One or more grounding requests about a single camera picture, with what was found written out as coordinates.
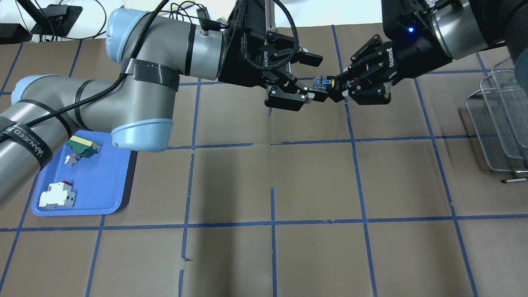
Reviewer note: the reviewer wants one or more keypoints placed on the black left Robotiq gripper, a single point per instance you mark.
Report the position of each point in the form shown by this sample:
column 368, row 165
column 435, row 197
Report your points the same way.
column 241, row 62

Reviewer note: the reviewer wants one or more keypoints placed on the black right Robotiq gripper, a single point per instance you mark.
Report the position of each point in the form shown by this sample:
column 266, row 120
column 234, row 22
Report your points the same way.
column 412, row 46

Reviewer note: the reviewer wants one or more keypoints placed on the red emergency stop button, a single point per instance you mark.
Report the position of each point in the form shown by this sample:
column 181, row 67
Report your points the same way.
column 324, row 83

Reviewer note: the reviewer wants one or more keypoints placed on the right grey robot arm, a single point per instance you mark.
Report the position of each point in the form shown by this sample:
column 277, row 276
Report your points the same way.
column 465, row 27

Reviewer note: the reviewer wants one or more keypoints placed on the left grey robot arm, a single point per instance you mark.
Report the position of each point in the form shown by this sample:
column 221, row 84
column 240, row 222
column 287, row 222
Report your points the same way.
column 153, row 52

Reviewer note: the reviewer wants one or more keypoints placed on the blue plastic tray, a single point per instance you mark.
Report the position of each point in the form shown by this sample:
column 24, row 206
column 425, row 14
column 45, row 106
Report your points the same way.
column 99, row 182

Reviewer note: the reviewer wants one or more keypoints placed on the green yellow terminal block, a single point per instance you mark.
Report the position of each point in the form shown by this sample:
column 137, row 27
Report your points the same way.
column 82, row 148

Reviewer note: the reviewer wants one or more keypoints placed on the white circuit breaker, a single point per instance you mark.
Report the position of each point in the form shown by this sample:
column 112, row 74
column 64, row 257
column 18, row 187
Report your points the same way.
column 57, row 195

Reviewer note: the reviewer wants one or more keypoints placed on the silver wire mesh shelf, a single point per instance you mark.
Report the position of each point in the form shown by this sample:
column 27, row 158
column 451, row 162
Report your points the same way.
column 498, row 112

